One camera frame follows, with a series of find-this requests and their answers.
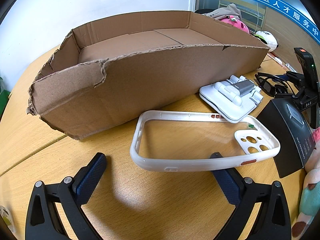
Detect pig plush toy teal shirt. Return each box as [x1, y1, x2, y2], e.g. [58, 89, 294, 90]
[291, 128, 319, 239]

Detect black product box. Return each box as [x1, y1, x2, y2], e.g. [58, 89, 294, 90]
[257, 99, 316, 178]

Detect clear white phone case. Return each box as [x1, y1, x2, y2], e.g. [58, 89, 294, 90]
[130, 110, 280, 172]

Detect black sunglasses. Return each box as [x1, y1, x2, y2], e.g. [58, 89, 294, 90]
[255, 72, 295, 98]

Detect paper cup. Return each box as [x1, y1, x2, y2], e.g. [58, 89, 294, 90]
[0, 205, 16, 233]

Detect white panda plush toy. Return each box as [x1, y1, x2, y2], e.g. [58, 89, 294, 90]
[254, 31, 279, 52]

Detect white folding phone stand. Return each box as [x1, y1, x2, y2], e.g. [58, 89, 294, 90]
[199, 75, 263, 124]

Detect pink plush toy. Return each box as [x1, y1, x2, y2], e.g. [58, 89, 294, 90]
[220, 15, 250, 34]

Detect beige folded cloth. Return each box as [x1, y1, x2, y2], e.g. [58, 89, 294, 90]
[203, 3, 242, 20]

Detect green planter box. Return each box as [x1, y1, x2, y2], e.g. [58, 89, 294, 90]
[0, 77, 10, 118]

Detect brown cardboard box tray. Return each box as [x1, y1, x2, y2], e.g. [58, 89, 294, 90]
[27, 10, 268, 140]

